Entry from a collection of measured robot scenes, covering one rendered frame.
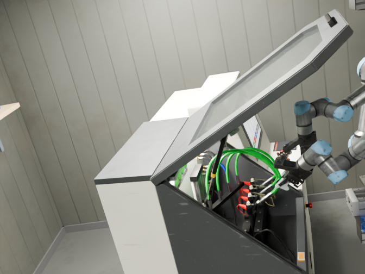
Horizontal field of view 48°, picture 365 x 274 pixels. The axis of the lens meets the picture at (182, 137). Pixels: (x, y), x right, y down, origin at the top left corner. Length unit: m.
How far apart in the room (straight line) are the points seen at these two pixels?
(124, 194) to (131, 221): 0.14
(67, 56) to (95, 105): 0.50
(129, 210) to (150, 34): 2.07
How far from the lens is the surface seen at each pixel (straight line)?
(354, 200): 2.35
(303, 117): 2.02
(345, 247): 3.65
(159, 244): 1.96
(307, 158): 1.89
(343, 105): 1.99
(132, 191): 1.84
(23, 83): 4.13
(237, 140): 2.38
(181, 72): 3.68
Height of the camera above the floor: 2.24
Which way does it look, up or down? 21 degrees down
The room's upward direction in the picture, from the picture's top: 13 degrees counter-clockwise
